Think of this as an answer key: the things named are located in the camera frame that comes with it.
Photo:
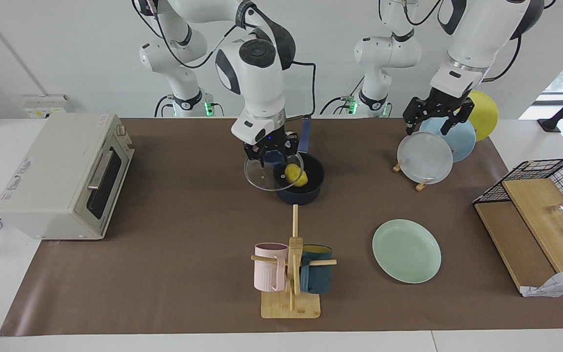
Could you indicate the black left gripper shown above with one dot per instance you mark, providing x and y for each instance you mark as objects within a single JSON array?
[{"x": 450, "y": 102}]

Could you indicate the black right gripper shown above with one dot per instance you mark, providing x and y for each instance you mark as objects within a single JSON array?
[{"x": 271, "y": 141}]

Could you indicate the glass lid with blue knob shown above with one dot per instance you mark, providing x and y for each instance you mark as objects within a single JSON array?
[{"x": 262, "y": 176}]

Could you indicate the yellow lemon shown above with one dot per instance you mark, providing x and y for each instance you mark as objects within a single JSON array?
[{"x": 297, "y": 176}]

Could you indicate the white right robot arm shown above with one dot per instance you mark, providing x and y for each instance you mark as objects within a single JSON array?
[{"x": 257, "y": 73}]

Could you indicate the light blue plate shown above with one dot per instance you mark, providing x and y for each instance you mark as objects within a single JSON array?
[{"x": 462, "y": 142}]

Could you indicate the pale grey plate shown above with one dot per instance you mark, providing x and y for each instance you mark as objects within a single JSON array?
[{"x": 425, "y": 159}]

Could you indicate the yellow plate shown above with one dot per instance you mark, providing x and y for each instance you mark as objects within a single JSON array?
[{"x": 487, "y": 115}]

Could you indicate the wooden plate rack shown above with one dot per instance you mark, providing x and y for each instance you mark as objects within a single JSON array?
[{"x": 422, "y": 186}]

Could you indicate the mint green plate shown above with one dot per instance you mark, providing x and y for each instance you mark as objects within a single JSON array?
[{"x": 406, "y": 252}]

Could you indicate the dark blue saucepan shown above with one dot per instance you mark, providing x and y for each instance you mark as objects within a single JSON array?
[{"x": 311, "y": 190}]

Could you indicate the pink ribbed mug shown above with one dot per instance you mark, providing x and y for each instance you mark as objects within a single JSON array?
[{"x": 268, "y": 271}]

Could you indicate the dark teal mug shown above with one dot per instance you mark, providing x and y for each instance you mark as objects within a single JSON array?
[{"x": 318, "y": 278}]

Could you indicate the brown table mat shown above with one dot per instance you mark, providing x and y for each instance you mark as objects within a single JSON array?
[{"x": 203, "y": 274}]

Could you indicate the wooden mug tree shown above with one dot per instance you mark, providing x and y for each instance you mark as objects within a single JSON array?
[{"x": 291, "y": 305}]

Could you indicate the white checked cloth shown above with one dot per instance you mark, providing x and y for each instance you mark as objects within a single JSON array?
[{"x": 560, "y": 286}]

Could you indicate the cream toaster oven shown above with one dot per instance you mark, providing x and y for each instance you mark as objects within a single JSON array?
[{"x": 47, "y": 176}]

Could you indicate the white power strip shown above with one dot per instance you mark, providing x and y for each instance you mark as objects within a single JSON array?
[{"x": 42, "y": 107}]

